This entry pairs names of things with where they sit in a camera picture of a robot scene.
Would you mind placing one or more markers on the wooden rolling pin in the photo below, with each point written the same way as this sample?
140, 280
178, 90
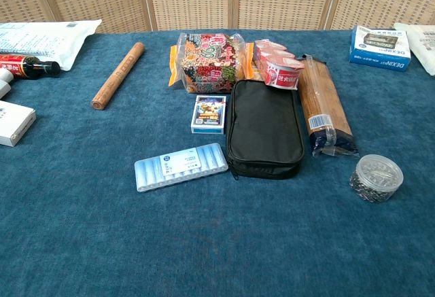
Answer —
117, 76

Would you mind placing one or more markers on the blue playing cards box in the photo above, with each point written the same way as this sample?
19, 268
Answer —
209, 115

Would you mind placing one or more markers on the black zip pouch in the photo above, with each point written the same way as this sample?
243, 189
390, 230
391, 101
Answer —
263, 127

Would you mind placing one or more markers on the white battery pack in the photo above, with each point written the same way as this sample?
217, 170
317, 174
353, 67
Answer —
180, 166

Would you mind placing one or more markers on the colourful mixed snack bag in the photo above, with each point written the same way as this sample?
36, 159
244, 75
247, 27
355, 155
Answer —
207, 62

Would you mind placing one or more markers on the red jelly cups pack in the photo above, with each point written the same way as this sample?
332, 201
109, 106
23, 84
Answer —
280, 72

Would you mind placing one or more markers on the blue table cloth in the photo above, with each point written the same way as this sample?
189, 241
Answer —
204, 242

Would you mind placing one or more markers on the brown cracker sleeve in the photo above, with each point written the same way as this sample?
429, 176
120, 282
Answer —
323, 100

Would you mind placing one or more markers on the clear round screw jar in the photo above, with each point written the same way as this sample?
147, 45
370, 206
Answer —
375, 178

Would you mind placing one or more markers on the blue white Dexin box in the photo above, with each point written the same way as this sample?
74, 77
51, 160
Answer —
379, 47

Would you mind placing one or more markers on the white plastic mailer bag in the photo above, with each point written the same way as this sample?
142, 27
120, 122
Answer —
51, 38

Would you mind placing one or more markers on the white cardboard box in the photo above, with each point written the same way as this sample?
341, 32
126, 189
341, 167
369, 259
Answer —
15, 123

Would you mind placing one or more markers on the dark soy sauce bottle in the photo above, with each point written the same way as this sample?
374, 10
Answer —
23, 66

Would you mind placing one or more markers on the white lotion bottle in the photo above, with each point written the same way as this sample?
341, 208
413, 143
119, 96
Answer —
4, 76

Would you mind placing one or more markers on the white wrapped packet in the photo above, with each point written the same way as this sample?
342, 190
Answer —
423, 47

